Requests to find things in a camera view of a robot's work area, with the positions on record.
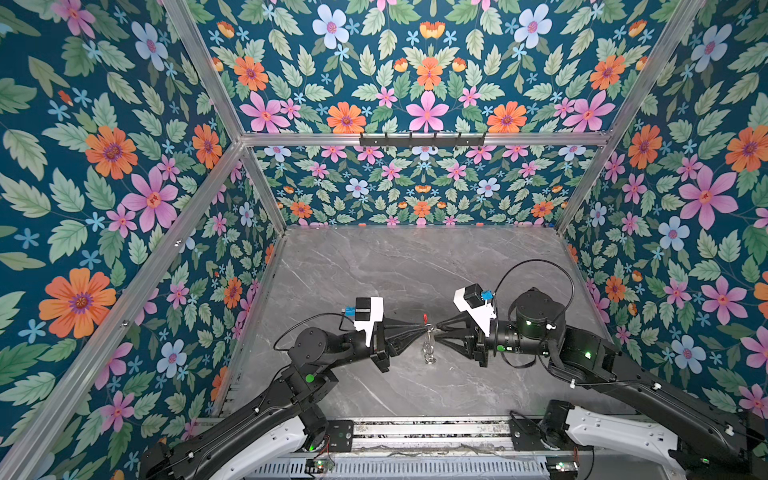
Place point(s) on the white ventilation grille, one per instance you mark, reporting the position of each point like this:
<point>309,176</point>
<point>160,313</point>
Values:
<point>403,468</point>

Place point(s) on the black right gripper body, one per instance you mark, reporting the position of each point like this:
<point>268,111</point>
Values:
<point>482,341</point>

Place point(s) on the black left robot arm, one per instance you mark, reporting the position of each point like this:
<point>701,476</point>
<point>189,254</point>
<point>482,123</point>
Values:
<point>286,416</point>

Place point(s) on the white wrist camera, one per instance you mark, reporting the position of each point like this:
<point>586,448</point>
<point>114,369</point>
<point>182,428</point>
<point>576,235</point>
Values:
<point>367,313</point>
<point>479,304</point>

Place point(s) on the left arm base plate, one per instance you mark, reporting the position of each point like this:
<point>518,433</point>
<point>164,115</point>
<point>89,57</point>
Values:
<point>338,437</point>

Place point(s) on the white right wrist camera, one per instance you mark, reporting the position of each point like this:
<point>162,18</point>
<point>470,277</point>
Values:
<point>479,304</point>

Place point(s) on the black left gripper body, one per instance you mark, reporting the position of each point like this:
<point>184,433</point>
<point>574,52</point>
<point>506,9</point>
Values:
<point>377,345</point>

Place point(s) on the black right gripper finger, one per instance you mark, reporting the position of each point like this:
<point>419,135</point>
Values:
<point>459,322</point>
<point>458,341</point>

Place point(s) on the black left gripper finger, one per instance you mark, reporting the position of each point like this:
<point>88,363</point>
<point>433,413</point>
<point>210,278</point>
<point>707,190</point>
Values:
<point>398,327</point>
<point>399,342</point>

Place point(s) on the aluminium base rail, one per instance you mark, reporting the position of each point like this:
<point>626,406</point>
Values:
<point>432,435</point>

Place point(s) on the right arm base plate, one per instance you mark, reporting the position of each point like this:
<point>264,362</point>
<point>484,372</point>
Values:
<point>534,433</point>

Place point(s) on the silver keyring with keys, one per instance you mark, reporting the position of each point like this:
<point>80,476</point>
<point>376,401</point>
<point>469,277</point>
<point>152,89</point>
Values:
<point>428,345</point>

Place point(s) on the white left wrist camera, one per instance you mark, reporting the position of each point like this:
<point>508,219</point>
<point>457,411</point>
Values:
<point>367,313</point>

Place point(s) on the black hook rail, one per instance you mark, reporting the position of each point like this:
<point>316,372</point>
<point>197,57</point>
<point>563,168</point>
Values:
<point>409,140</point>

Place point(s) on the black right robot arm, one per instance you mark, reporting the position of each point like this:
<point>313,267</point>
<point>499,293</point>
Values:
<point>681,433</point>

